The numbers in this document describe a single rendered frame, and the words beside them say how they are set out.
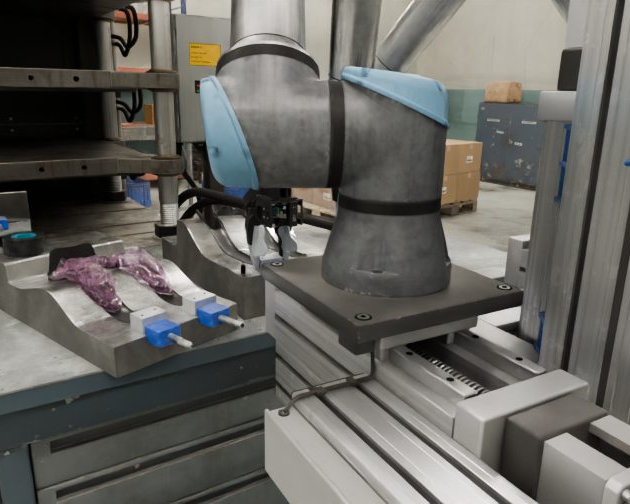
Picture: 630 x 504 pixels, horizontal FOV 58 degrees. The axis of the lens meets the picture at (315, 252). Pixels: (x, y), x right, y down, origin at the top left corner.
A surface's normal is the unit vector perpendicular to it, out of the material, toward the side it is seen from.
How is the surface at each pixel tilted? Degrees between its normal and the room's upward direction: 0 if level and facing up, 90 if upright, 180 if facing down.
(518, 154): 90
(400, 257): 72
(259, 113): 66
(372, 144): 93
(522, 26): 90
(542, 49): 90
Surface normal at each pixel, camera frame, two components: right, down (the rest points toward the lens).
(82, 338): -0.64, 0.20
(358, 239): -0.56, -0.09
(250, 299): 0.54, 0.24
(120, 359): 0.76, 0.19
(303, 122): 0.07, 0.01
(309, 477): -0.87, 0.12
